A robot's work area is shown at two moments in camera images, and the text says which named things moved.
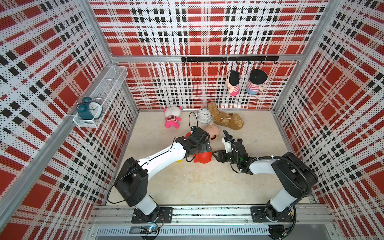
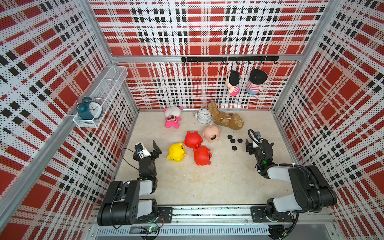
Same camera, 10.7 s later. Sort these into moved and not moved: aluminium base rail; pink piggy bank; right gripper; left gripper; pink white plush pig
Moved: left gripper; right gripper
Not moved: pink white plush pig; pink piggy bank; aluminium base rail
